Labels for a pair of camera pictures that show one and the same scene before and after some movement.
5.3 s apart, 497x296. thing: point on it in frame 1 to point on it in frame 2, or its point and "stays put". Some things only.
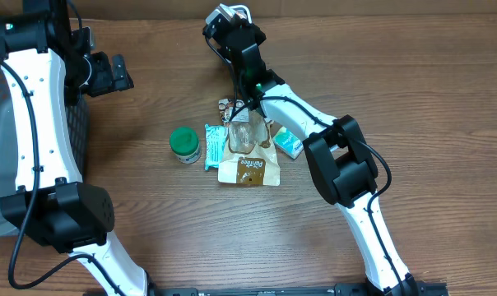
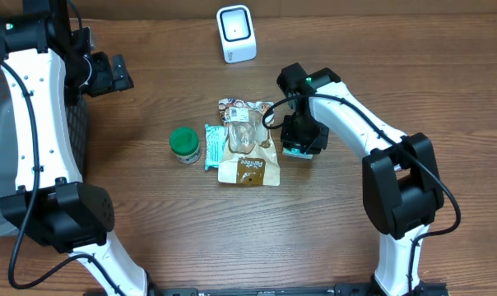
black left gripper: (108, 82) stays put
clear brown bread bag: (248, 154) stays put
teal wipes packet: (215, 140) stays put
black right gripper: (259, 33) to (291, 138)
